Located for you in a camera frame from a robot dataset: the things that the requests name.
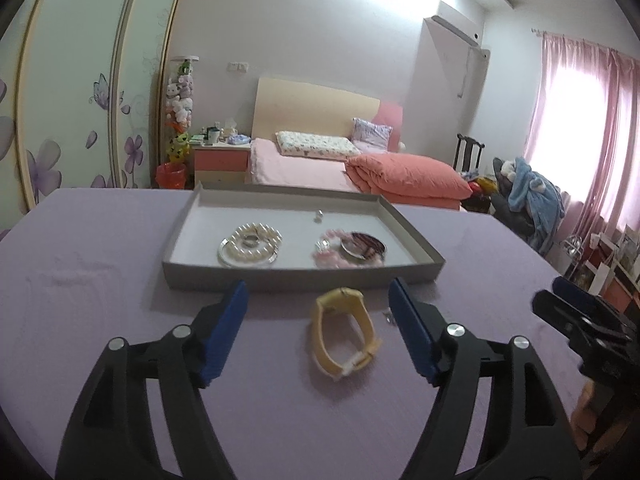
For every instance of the pink and beige nightstand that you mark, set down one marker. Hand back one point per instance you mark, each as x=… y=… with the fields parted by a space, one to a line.
x=220 y=162

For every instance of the dark wooden chair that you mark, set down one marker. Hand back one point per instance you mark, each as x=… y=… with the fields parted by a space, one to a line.
x=469 y=152

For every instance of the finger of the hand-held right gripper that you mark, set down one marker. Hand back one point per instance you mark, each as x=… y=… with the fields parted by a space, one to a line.
x=562 y=315
x=575 y=291

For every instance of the purple patterned pillow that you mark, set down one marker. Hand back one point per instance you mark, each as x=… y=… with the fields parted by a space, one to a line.
x=372 y=132

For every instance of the wide silver bangle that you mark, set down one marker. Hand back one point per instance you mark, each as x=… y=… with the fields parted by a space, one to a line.
x=357 y=258

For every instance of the clear tube of plush toys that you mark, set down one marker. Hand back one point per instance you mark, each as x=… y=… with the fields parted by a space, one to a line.
x=181 y=105

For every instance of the folded salmon pink duvet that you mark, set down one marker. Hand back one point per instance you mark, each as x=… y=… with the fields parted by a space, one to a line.
x=410 y=177

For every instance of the blue cloth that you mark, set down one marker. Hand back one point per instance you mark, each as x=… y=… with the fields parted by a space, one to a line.
x=238 y=139

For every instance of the grey cardboard tray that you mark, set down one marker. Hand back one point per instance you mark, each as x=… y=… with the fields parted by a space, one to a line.
x=300 y=230

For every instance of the blue plush robe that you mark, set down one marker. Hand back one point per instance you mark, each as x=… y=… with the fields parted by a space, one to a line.
x=537 y=200

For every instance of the white wall switch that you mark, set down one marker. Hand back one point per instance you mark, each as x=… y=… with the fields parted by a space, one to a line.
x=238 y=66

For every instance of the yellow plush toy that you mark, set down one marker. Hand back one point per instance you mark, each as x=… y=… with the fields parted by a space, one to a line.
x=482 y=185

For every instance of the white wall air conditioner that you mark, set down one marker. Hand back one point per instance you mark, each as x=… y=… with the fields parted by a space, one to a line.
x=457 y=22

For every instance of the beige and pink headboard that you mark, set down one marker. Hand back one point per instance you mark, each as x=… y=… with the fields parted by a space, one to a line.
x=300 y=105

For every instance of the pink curtain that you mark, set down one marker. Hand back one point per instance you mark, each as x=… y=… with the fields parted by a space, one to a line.
x=585 y=125

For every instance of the bin with red bag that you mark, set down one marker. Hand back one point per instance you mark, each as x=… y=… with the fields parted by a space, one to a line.
x=171 y=176

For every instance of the bed with pink sheet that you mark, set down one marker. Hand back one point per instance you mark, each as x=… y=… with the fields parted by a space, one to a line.
x=300 y=170

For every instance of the cluttered low shelf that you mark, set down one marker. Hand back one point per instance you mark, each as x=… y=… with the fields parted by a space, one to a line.
x=615 y=265

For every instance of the thin silver bangle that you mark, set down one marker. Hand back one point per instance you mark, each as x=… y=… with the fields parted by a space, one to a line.
x=222 y=257

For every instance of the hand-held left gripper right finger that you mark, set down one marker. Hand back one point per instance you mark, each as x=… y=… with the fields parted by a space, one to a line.
x=407 y=332

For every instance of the wardrobe with purple flower doors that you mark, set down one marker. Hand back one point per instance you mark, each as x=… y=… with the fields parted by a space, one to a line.
x=65 y=110

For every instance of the dark grey chair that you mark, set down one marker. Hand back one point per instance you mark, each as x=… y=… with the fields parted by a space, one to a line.
x=505 y=210

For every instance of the purple tablecloth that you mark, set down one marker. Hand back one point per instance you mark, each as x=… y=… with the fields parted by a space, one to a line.
x=100 y=270

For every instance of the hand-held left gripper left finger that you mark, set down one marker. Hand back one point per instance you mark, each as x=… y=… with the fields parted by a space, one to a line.
x=227 y=330

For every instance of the yellow wristwatch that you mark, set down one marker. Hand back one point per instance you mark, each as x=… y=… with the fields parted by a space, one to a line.
x=342 y=294

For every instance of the white floral pillow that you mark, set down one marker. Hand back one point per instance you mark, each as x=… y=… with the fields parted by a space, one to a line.
x=315 y=145

